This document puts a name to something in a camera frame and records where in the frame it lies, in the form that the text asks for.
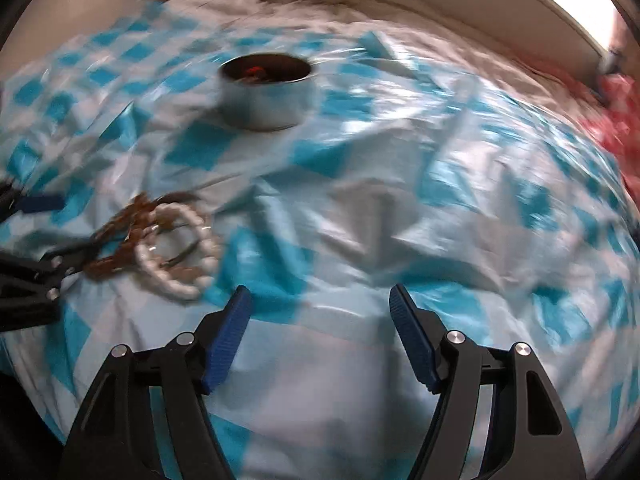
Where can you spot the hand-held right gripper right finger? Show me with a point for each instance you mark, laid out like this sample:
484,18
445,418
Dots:
415,340

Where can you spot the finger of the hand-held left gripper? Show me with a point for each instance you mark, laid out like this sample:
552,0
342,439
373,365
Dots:
45,272
42,204

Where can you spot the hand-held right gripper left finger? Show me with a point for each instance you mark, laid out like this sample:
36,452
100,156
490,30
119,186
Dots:
227,340

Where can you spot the round metal tin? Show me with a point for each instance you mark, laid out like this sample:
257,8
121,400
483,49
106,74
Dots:
270,105

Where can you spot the blue checked plastic sheet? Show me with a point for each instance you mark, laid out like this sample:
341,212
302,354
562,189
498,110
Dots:
380,200

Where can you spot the pink checked plastic bag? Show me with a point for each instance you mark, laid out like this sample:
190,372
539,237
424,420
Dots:
617,120

